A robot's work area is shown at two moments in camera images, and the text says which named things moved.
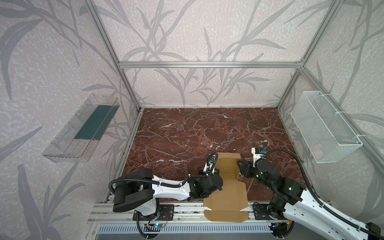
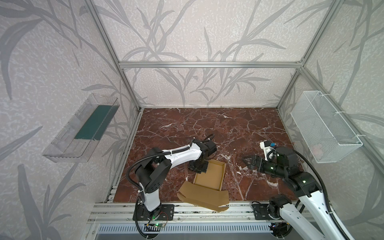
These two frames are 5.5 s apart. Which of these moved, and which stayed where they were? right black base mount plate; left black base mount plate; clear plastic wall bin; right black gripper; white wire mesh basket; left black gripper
Moved: right black gripper; left black gripper
Stayed: white wire mesh basket; clear plastic wall bin; left black base mount plate; right black base mount plate
